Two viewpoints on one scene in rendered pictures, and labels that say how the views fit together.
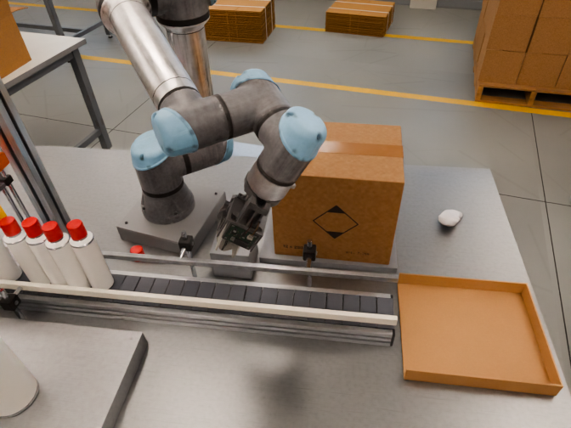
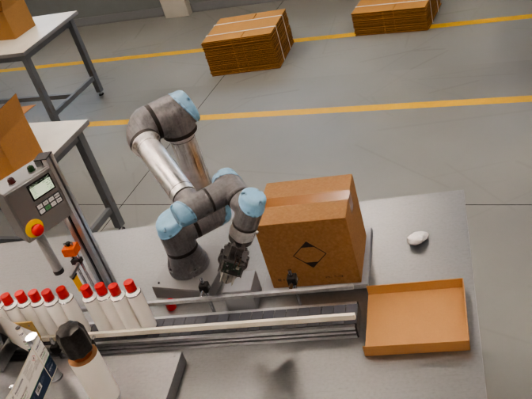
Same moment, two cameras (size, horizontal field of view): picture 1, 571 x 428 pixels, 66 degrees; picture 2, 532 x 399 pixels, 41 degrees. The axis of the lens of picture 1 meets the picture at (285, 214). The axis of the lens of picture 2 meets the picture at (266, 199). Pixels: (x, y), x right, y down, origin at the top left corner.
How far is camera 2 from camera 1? 130 cm
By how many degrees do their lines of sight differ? 12
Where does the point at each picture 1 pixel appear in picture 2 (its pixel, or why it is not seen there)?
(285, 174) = (247, 226)
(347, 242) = (324, 268)
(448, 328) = (401, 319)
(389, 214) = (344, 241)
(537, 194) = not seen: outside the picture
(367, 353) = (340, 344)
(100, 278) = (148, 321)
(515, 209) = not seen: outside the picture
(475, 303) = (425, 299)
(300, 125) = (248, 199)
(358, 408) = (332, 377)
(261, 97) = (228, 185)
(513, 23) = not seen: outside the picture
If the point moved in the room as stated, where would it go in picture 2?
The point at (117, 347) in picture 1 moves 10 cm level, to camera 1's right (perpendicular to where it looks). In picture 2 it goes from (166, 362) to (197, 356)
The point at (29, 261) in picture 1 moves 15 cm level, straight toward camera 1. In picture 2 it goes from (99, 315) to (121, 334)
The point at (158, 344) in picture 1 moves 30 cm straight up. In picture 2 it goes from (193, 361) to (162, 291)
